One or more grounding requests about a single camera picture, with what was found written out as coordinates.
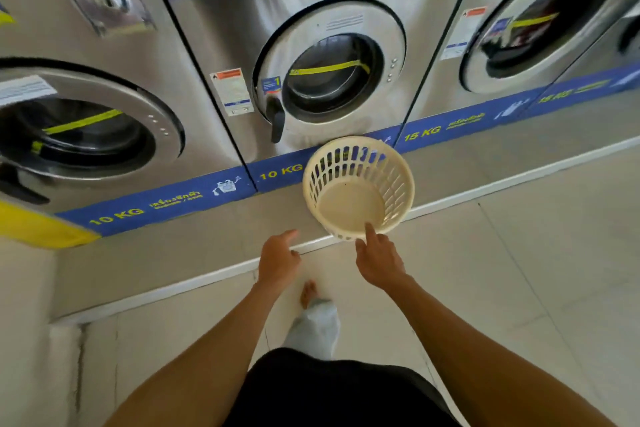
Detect person's left hand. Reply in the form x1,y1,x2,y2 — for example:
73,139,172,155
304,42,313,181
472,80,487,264
256,229,303,292

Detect person's right hand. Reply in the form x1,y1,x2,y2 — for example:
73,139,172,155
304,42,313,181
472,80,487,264
355,222,409,292

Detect cream round plastic basket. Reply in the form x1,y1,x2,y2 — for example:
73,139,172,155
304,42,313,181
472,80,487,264
301,135,416,242

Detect person's right forearm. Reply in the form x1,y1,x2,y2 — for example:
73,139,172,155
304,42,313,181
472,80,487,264
385,274,616,427

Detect person's left forearm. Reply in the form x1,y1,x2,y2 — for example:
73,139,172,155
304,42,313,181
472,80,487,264
105,279,283,427

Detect person's left foot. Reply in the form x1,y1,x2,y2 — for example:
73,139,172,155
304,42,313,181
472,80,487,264
299,280,321,310

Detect stainless steel washing machine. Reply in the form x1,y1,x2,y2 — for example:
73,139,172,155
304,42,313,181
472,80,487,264
395,0,640,155
525,0,640,117
137,0,489,192
0,0,256,248

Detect light grey trousers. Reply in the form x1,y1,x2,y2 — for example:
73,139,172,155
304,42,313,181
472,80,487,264
282,299,342,362

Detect blue label strip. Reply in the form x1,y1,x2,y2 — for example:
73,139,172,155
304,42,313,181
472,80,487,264
246,125,403,194
393,86,549,155
522,61,640,120
55,165,259,238

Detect black shirt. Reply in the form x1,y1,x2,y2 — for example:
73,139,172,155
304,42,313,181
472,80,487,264
222,347,463,427

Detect white warning sticker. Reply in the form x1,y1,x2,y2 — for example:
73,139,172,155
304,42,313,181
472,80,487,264
209,67,256,117
439,6,489,61

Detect round steel washer door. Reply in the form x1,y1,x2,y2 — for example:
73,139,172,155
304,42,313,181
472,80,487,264
252,0,407,142
0,59,187,205
459,0,632,95

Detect white door sticker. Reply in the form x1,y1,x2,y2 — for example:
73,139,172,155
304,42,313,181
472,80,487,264
0,75,59,108

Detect black door handle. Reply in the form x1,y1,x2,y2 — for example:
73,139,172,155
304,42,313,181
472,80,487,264
0,163,51,206
265,95,287,145

